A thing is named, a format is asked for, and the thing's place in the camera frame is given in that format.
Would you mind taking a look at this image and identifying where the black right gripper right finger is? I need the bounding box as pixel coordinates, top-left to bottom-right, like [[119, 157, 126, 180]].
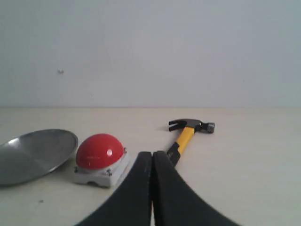
[[152, 151, 238, 226]]

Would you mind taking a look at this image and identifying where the red dome push button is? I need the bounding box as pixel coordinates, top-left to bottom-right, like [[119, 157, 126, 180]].
[[72, 133, 130, 188]]

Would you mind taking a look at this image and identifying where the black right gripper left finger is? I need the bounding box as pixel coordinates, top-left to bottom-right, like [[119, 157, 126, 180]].
[[77, 152, 152, 226]]

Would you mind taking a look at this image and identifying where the round steel plate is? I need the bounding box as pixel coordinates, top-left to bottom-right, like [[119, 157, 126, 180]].
[[0, 129, 78, 186]]

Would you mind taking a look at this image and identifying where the yellow black claw hammer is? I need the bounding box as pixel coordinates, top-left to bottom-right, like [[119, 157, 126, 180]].
[[166, 119, 215, 166]]

